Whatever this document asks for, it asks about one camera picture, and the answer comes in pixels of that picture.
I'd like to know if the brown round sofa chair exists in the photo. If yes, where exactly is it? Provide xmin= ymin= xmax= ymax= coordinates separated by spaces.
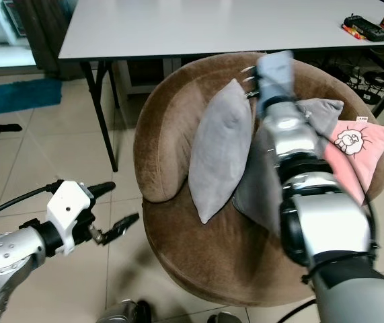
xmin=133 ymin=52 xmax=384 ymax=308

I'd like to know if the teal floor mat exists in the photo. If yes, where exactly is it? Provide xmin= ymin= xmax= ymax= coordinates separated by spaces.
xmin=0 ymin=79 xmax=65 ymax=117

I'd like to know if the small grey pillow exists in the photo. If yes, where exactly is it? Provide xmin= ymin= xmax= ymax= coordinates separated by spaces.
xmin=188 ymin=78 xmax=254 ymax=225

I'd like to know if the large grey pillow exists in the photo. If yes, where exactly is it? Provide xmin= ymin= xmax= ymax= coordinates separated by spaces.
xmin=231 ymin=98 xmax=346 ymax=238

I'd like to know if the pink pillow with fist print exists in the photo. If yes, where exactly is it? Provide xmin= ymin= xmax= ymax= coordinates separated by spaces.
xmin=321 ymin=120 xmax=384 ymax=207

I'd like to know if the black metal stand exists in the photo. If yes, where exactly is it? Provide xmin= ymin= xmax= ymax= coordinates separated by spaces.
xmin=0 ymin=122 xmax=24 ymax=170

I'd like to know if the robot right leg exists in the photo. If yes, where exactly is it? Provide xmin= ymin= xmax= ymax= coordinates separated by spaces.
xmin=205 ymin=310 xmax=244 ymax=323

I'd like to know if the brown curtain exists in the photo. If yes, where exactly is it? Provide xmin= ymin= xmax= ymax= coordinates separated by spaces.
xmin=10 ymin=0 xmax=79 ymax=83

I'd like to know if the white table with black legs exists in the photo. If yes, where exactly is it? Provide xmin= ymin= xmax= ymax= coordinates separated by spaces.
xmin=57 ymin=0 xmax=384 ymax=174

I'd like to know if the black remote controller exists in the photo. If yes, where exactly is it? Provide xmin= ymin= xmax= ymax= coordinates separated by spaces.
xmin=342 ymin=13 xmax=384 ymax=43

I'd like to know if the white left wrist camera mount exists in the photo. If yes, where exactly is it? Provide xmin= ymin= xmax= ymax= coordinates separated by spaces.
xmin=47 ymin=180 xmax=102 ymax=256

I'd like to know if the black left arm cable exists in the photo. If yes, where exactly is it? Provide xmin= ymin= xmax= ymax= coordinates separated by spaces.
xmin=0 ymin=180 xmax=66 ymax=227

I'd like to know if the black floor cable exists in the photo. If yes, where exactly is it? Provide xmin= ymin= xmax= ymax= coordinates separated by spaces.
xmin=282 ymin=298 xmax=320 ymax=323

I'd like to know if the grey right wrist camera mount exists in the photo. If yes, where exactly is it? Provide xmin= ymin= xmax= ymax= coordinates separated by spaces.
xmin=251 ymin=50 xmax=298 ymax=103

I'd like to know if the black cable bundle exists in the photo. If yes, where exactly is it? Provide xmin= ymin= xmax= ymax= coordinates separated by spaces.
xmin=330 ymin=57 xmax=384 ymax=112

